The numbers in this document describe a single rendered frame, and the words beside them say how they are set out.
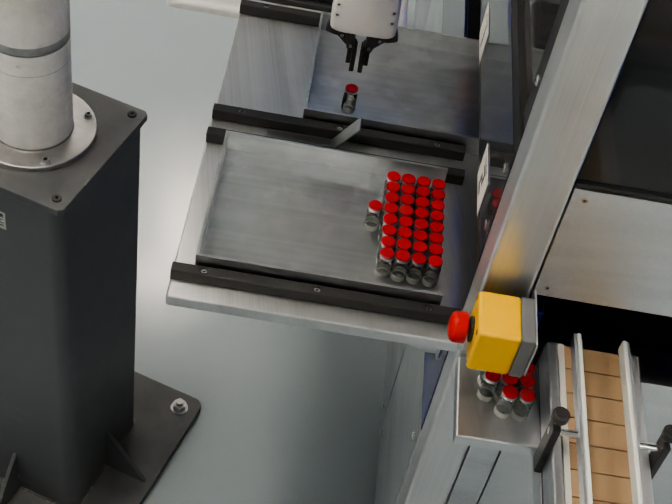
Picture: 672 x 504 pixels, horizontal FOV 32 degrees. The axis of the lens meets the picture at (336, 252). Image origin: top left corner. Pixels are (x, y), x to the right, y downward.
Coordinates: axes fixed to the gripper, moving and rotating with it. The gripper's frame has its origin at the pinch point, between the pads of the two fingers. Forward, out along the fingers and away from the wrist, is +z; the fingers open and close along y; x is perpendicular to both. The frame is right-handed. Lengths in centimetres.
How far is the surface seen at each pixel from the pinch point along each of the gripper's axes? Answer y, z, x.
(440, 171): -15.1, 8.1, 14.1
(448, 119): -16.5, 10.9, -1.7
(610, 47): -24, -41, 46
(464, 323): -17, -2, 53
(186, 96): 41, 99, -101
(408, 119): -9.9, 10.8, 0.0
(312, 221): 3.0, 10.6, 26.4
